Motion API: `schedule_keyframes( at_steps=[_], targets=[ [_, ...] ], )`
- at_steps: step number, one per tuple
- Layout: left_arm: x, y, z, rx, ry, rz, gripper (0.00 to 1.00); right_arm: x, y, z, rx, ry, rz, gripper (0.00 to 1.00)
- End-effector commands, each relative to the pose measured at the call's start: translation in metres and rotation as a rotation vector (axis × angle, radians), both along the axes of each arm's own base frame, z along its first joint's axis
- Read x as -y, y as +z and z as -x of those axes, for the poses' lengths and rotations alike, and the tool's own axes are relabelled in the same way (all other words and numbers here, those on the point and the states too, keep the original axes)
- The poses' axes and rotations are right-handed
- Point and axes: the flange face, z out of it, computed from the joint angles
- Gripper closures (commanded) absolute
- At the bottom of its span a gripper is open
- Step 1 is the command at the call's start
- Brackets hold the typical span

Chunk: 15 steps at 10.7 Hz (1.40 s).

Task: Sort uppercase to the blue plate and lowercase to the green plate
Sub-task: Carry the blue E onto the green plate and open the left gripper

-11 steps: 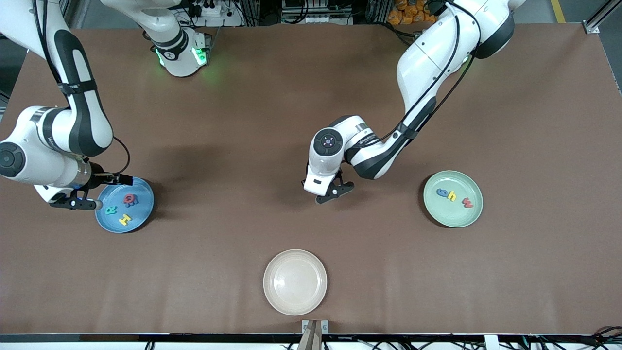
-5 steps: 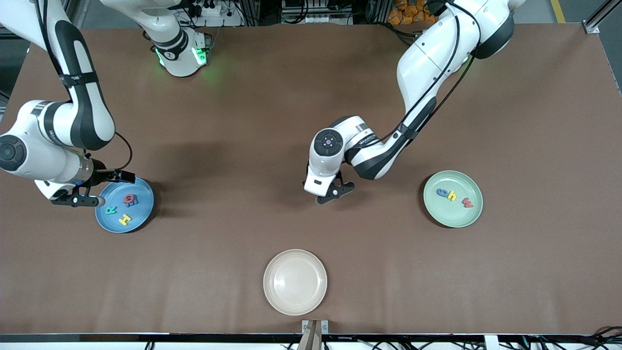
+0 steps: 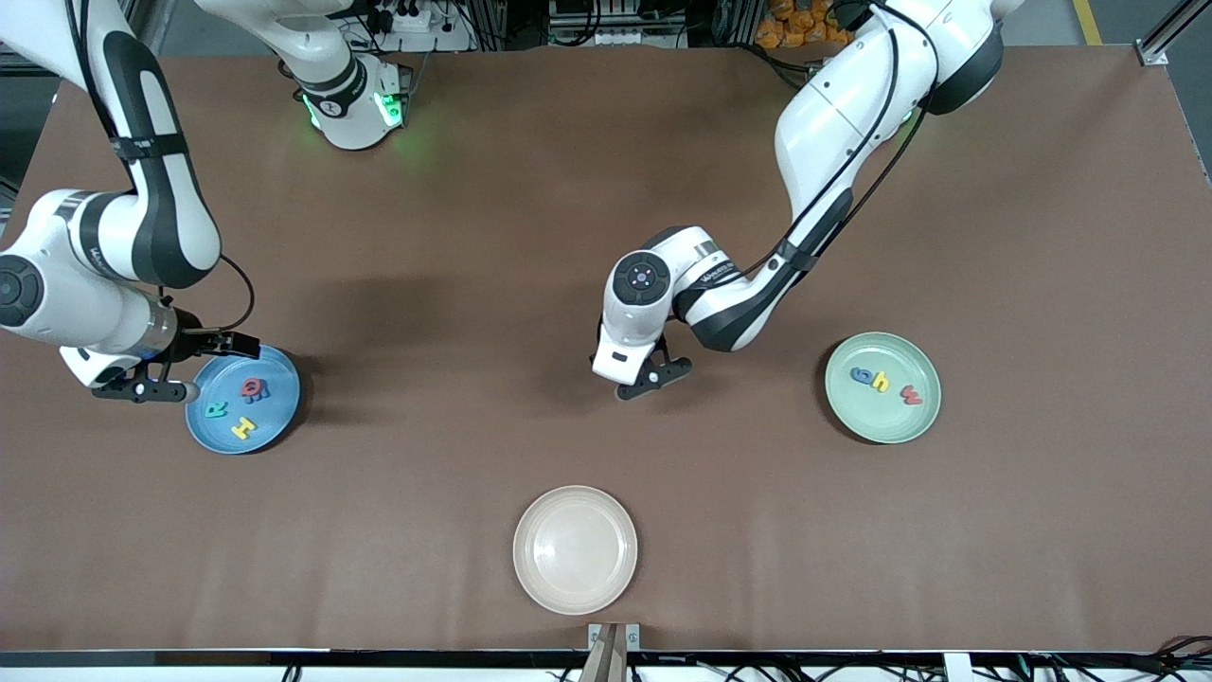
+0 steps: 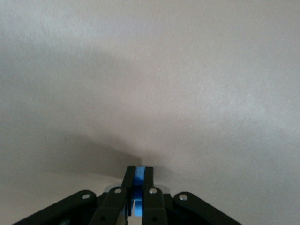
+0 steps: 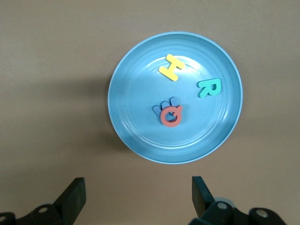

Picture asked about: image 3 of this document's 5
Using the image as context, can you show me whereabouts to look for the tangled floor cables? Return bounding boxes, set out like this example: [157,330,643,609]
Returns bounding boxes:
[1023,635,1212,682]

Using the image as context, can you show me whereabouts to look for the beige plate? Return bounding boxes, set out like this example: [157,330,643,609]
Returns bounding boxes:
[512,485,639,617]

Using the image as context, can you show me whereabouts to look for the aluminium frame post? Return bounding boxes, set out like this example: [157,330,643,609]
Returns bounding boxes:
[1136,0,1212,67]

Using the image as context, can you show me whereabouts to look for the green plate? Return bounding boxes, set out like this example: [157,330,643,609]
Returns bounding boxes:
[824,332,943,445]

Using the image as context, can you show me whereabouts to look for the blue plate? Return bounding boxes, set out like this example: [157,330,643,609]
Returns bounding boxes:
[185,344,302,456]

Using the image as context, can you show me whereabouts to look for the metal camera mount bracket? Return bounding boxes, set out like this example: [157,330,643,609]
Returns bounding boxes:
[587,622,642,682]

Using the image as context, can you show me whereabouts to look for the orange bags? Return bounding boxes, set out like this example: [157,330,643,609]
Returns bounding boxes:
[756,0,858,50]

